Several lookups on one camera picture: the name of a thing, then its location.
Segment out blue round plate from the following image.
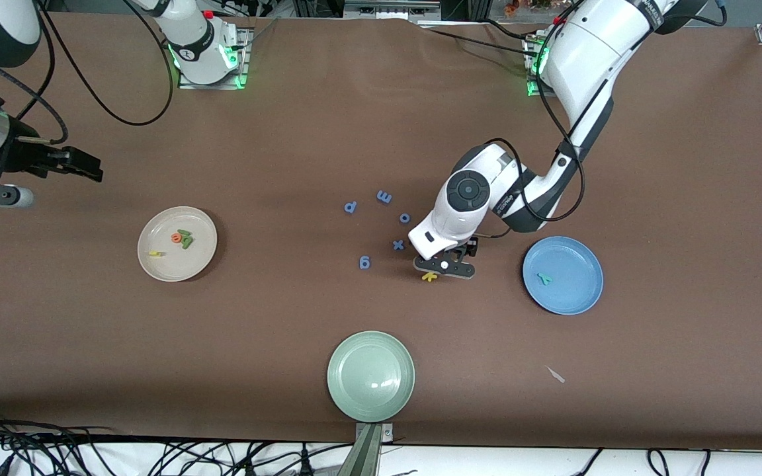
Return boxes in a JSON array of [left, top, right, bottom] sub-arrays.
[[522, 236, 605, 316]]

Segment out beige round plate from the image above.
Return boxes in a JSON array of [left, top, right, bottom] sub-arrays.
[[137, 206, 218, 282]]

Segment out green round plate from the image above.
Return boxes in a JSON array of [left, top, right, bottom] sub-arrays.
[[327, 331, 416, 423]]

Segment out brown table cover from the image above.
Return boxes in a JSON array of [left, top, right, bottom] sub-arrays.
[[0, 11, 762, 452]]

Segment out orange dried flowers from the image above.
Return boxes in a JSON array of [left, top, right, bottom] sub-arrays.
[[503, 0, 554, 15]]

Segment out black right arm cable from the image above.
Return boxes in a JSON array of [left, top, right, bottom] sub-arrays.
[[0, 0, 175, 144]]

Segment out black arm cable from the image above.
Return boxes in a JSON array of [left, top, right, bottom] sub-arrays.
[[0, 0, 175, 144], [477, 0, 729, 239]]

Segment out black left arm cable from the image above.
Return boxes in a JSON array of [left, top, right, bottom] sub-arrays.
[[477, 0, 729, 239]]

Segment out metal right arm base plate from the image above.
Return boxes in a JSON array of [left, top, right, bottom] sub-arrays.
[[178, 26, 251, 90]]

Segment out black base power cable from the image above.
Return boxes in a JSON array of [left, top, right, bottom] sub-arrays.
[[417, 23, 535, 57]]

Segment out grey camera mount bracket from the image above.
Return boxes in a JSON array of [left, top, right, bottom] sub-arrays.
[[337, 422, 396, 476]]

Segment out silver metal frame beam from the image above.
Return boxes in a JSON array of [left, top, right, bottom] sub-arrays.
[[343, 0, 443, 20]]

